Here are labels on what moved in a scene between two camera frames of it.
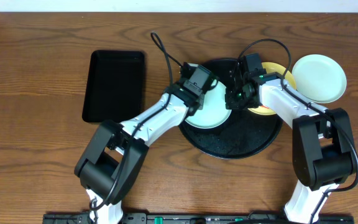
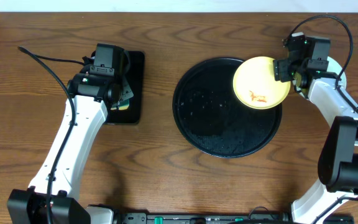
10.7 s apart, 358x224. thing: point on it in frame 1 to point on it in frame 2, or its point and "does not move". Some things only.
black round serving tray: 245,134 does not move
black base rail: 196,218 does not move
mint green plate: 214,112 to 334,67
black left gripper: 197,104 to 124,94
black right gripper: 230,102 to 279,67
